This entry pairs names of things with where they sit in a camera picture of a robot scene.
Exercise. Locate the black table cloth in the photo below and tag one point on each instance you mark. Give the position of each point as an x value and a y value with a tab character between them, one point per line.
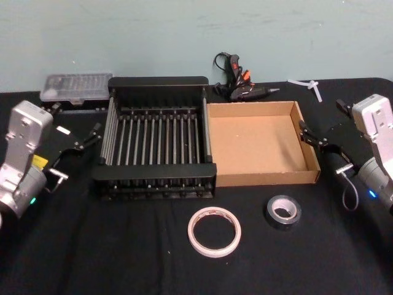
122	252

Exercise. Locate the black rack with steel bars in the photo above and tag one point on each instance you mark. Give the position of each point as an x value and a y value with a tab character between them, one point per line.
153	144

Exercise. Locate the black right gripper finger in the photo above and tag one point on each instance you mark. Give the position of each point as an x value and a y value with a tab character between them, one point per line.
344	107
311	135

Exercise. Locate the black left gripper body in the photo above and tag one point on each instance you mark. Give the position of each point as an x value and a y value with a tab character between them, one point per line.
61	141

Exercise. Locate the shallow brown cardboard tray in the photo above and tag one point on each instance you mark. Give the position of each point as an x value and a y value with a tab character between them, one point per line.
255	144

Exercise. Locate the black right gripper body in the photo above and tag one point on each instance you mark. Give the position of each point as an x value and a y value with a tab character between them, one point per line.
344	144

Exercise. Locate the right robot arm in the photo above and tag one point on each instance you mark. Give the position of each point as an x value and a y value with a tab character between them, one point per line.
376	129

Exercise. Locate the white tape roll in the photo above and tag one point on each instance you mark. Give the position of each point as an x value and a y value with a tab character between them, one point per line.
196	244

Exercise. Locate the plain pale wall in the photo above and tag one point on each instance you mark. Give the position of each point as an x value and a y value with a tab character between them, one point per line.
153	33

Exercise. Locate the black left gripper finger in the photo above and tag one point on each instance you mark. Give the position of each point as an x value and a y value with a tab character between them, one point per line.
90	137
56	108

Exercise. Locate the clear plastic case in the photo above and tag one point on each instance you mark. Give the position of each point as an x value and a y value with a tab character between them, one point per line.
76	86

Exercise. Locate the white three-armed plastic piece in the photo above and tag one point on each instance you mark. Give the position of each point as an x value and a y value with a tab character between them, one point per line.
313	86

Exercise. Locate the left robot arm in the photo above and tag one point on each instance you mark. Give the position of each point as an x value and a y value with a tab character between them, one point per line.
21	147

